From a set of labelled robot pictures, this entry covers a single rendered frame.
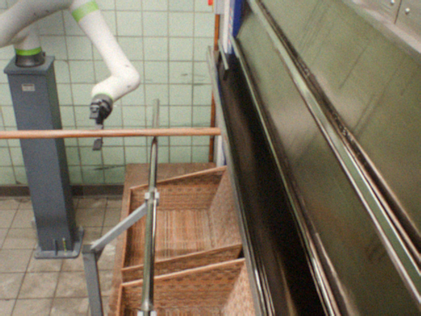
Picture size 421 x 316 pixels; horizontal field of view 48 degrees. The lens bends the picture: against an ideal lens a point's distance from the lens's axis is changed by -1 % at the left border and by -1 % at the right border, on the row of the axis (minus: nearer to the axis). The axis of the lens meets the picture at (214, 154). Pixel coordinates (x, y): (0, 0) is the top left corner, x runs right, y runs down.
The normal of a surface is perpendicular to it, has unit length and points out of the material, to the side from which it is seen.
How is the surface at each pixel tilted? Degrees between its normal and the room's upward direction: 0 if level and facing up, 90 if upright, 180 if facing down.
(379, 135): 70
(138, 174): 0
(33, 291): 0
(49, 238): 90
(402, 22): 88
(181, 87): 90
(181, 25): 90
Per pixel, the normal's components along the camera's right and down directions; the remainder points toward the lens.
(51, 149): 0.07, 0.52
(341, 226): -0.92, -0.29
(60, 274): 0.04, -0.85
